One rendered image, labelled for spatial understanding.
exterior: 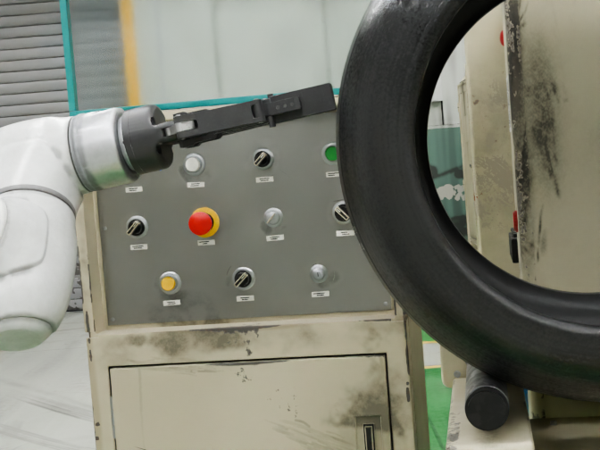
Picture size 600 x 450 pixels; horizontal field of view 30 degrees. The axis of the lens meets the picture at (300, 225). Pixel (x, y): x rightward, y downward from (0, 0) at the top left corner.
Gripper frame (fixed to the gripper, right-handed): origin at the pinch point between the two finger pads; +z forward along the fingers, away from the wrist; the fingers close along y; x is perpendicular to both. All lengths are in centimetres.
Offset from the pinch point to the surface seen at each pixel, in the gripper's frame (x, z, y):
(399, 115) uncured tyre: 4.3, 10.9, -11.7
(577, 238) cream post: 23.3, 27.8, 25.9
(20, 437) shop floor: 94, -214, 363
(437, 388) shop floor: 120, -26, 432
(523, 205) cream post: 17.6, 22.0, 25.9
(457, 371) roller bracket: 37.0, 9.2, 22.9
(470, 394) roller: 33.2, 11.9, -10.9
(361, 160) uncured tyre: 7.8, 6.0, -10.2
